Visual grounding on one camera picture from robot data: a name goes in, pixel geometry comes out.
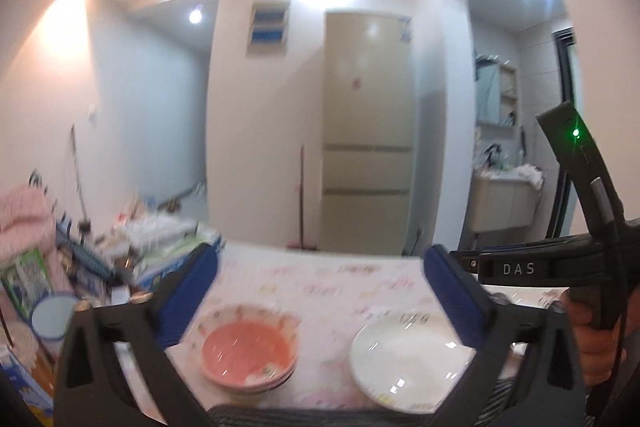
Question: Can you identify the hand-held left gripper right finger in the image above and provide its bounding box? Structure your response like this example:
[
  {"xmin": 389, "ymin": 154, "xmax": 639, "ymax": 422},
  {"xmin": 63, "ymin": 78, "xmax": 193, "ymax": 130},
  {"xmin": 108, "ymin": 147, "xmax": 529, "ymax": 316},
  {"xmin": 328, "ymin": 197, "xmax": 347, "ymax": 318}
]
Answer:
[{"xmin": 424, "ymin": 244, "xmax": 587, "ymax": 427}]

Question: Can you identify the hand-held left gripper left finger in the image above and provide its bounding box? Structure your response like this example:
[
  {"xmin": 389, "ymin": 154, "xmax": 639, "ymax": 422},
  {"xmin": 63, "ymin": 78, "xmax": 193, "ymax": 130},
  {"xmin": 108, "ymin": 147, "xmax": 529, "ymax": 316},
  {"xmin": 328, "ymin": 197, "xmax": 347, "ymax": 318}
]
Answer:
[{"xmin": 54, "ymin": 243, "xmax": 219, "ymax": 427}]

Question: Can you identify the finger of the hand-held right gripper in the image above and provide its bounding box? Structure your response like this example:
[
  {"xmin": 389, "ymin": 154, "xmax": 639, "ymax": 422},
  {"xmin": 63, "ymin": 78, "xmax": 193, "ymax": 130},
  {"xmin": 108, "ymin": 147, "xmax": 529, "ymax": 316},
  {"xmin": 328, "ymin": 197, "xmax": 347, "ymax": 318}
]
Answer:
[{"xmin": 447, "ymin": 248, "xmax": 482, "ymax": 284}]

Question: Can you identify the person's right hand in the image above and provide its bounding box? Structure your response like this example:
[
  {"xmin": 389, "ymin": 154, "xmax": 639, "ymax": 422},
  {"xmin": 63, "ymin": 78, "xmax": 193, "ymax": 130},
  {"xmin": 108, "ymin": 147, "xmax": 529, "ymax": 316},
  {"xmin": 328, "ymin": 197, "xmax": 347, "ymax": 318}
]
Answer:
[{"xmin": 564, "ymin": 289, "xmax": 627, "ymax": 387}]

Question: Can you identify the beige vanity cabinet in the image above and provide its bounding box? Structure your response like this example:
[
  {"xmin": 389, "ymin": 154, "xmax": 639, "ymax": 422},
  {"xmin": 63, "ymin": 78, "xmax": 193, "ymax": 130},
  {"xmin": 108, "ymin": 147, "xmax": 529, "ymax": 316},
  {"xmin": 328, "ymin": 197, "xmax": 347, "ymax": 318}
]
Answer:
[{"xmin": 472, "ymin": 174, "xmax": 543, "ymax": 233}]

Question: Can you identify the white tissue box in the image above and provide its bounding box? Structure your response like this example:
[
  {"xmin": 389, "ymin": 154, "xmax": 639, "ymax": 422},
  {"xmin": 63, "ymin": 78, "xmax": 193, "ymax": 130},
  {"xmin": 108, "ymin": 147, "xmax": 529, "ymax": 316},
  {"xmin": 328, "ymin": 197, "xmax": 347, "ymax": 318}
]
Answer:
[{"xmin": 120, "ymin": 217, "xmax": 198, "ymax": 249}]

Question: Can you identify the white towel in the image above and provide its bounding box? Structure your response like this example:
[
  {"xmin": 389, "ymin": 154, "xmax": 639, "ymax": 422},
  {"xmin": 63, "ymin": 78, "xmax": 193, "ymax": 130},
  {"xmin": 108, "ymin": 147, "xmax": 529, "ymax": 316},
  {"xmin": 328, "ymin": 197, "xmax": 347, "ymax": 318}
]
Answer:
[{"xmin": 515, "ymin": 164, "xmax": 546, "ymax": 188}]

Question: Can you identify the blue white striped bag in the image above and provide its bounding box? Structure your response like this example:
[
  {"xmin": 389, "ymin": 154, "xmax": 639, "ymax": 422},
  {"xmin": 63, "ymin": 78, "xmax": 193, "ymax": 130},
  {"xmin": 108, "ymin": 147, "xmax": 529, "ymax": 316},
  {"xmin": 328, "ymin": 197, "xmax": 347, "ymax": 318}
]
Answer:
[{"xmin": 55, "ymin": 217, "xmax": 132, "ymax": 284}]

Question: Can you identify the pink printed tablecloth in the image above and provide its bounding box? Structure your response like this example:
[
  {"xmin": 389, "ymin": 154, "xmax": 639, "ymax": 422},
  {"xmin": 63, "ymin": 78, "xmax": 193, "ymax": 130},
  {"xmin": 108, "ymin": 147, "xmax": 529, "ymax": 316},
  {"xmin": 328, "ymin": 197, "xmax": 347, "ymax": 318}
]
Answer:
[{"xmin": 165, "ymin": 242, "xmax": 571, "ymax": 423}]

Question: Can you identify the white enamel mug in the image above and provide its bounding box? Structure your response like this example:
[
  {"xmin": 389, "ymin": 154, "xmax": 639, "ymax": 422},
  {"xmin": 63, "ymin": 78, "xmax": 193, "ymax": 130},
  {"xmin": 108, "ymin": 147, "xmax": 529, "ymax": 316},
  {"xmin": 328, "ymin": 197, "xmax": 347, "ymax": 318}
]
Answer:
[{"xmin": 30, "ymin": 293, "xmax": 81, "ymax": 349}]

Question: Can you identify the metal mop pole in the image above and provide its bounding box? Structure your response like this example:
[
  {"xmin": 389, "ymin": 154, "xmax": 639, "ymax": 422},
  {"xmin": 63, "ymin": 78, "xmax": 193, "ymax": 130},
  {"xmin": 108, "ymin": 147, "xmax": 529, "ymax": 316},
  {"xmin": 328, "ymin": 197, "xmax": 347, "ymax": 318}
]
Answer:
[{"xmin": 71, "ymin": 124, "xmax": 94, "ymax": 234}]

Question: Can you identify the green packet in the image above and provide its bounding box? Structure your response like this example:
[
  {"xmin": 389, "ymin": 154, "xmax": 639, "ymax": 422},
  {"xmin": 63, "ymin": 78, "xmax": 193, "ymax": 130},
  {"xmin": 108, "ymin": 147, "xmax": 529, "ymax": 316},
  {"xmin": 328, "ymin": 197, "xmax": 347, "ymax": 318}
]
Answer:
[{"xmin": 2, "ymin": 249, "xmax": 52, "ymax": 319}]

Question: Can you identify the beige refrigerator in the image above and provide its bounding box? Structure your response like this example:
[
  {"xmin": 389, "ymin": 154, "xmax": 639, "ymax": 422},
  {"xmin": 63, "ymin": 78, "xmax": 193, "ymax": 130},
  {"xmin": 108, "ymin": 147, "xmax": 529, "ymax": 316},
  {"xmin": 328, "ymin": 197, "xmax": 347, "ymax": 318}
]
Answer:
[{"xmin": 320, "ymin": 10, "xmax": 416, "ymax": 253}]

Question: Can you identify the mirror cabinet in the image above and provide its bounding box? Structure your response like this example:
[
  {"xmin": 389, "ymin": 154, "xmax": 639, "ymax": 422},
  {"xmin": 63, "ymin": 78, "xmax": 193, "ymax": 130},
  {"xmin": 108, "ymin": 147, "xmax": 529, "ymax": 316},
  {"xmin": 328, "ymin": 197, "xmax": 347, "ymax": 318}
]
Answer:
[{"xmin": 475, "ymin": 57, "xmax": 519, "ymax": 128}]

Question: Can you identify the grey striped clothing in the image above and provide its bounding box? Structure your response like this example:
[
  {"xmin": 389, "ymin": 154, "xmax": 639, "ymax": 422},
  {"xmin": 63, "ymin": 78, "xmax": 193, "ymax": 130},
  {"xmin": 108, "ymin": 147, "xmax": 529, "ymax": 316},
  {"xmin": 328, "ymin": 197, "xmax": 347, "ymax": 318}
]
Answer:
[{"xmin": 207, "ymin": 377, "xmax": 531, "ymax": 427}]

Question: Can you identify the pink quilted bag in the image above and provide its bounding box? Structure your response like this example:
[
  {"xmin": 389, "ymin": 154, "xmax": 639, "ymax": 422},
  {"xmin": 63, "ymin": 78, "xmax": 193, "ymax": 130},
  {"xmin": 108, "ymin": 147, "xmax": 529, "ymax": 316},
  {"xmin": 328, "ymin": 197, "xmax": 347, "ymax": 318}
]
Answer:
[{"xmin": 0, "ymin": 184, "xmax": 57, "ymax": 308}]

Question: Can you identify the blue white carton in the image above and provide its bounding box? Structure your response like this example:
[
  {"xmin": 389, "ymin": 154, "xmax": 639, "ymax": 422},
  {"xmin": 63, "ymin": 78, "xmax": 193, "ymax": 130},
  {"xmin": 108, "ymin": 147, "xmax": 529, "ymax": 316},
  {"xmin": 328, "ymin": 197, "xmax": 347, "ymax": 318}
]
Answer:
[{"xmin": 0, "ymin": 347, "xmax": 54, "ymax": 427}]

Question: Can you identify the black door frame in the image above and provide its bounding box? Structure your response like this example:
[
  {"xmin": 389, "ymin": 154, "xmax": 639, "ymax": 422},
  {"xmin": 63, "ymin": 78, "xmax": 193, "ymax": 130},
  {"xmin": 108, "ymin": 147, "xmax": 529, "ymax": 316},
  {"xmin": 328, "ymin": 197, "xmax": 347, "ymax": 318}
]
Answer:
[{"xmin": 547, "ymin": 27, "xmax": 576, "ymax": 238}]

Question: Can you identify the wall electrical panel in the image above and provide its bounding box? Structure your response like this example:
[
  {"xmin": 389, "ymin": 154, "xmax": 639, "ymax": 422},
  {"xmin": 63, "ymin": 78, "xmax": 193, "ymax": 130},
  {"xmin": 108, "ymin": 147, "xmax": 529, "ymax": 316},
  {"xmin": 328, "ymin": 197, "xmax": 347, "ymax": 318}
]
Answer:
[{"xmin": 246, "ymin": 0, "xmax": 291, "ymax": 56}]

